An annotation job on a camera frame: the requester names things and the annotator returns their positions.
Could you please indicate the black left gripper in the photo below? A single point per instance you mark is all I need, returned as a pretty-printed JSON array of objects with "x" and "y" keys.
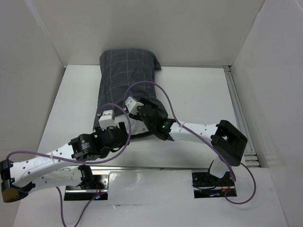
[{"x": 100, "y": 131}]

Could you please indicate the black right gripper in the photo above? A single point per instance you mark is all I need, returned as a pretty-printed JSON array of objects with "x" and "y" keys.
[{"x": 143, "y": 110}]

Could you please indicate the dark grey checked pillowcase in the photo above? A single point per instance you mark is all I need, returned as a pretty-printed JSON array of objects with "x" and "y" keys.
[{"x": 127, "y": 72}]

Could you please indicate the white pillow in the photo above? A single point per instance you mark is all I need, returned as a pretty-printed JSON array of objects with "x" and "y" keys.
[{"x": 138, "y": 128}]

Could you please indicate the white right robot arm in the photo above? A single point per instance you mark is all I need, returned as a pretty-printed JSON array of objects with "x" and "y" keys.
[{"x": 223, "y": 138}]

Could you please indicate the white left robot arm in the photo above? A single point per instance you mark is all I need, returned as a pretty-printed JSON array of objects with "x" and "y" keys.
[{"x": 68, "y": 165}]

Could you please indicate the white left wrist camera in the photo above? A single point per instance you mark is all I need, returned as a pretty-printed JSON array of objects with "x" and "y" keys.
[{"x": 107, "y": 119}]

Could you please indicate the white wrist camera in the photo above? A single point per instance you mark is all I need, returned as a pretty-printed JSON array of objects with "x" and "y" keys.
[
  {"x": 133, "y": 105},
  {"x": 107, "y": 119}
]

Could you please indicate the aluminium front rail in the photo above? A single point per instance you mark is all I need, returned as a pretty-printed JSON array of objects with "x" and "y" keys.
[{"x": 116, "y": 168}]

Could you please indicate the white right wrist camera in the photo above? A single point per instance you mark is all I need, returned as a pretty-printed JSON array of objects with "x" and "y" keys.
[{"x": 133, "y": 105}]

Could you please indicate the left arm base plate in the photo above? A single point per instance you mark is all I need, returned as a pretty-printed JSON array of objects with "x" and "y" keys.
[{"x": 99, "y": 189}]

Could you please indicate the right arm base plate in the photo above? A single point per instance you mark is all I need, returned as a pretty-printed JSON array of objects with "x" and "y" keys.
[{"x": 209, "y": 186}]

